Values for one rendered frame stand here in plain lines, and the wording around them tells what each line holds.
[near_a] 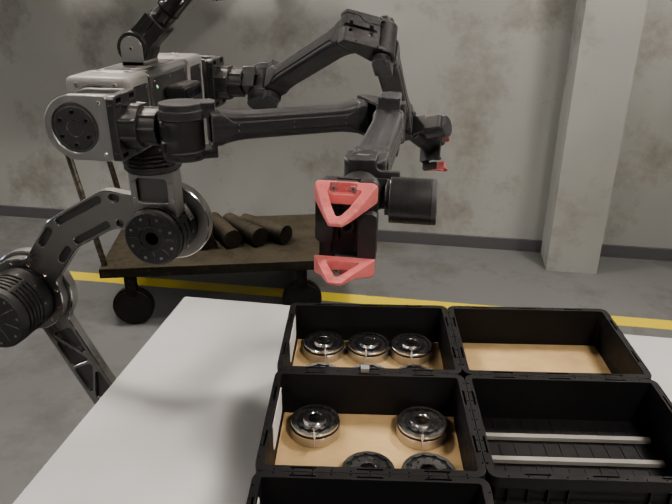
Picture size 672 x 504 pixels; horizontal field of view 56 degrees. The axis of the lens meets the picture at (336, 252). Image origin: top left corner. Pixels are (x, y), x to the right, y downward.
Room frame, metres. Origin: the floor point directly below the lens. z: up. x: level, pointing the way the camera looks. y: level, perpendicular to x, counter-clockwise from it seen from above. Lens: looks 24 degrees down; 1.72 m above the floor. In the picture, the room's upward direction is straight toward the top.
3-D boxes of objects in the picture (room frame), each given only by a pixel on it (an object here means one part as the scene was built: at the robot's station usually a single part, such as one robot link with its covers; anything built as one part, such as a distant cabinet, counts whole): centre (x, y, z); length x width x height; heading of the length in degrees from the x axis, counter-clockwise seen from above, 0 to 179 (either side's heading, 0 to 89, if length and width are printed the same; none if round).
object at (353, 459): (0.91, -0.06, 0.86); 0.10 x 0.10 x 0.01
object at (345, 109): (1.17, 0.09, 1.45); 0.45 x 0.14 x 0.10; 110
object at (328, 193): (0.62, -0.01, 1.47); 0.09 x 0.07 x 0.07; 171
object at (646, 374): (1.26, -0.48, 0.92); 0.40 x 0.30 x 0.02; 88
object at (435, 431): (1.05, -0.18, 0.86); 0.10 x 0.10 x 0.01
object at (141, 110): (1.17, 0.36, 1.45); 0.09 x 0.08 x 0.12; 170
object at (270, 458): (0.98, -0.06, 0.87); 0.40 x 0.30 x 0.11; 88
